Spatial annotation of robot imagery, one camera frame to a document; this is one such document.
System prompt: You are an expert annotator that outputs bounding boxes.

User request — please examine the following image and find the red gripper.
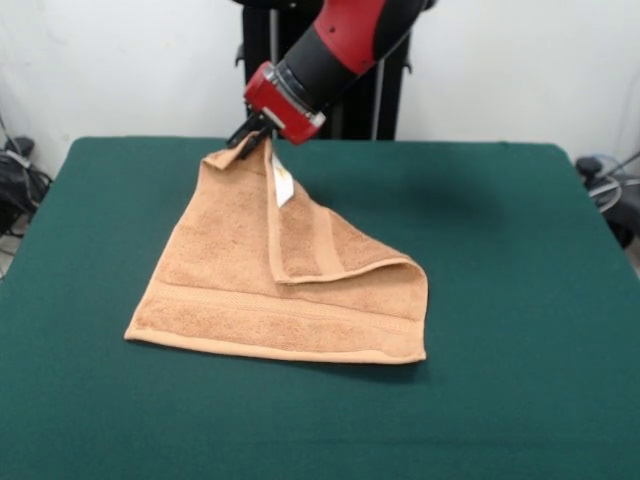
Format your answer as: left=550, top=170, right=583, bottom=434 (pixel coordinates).
left=226, top=61, right=327, bottom=162

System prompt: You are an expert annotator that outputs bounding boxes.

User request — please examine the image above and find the tan terry towel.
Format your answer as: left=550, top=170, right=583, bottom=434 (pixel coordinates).
left=123, top=135, right=430, bottom=365

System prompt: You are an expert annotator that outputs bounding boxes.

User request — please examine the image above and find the dark green table cloth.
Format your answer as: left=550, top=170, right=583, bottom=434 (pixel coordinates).
left=0, top=135, right=640, bottom=480

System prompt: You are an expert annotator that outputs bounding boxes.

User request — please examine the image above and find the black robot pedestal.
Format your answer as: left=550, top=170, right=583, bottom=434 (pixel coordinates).
left=232, top=0, right=416, bottom=141

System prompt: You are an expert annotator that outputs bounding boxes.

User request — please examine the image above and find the black device with cables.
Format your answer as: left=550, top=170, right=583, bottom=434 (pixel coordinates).
left=0, top=135, right=54, bottom=239
left=573, top=152, right=640, bottom=249

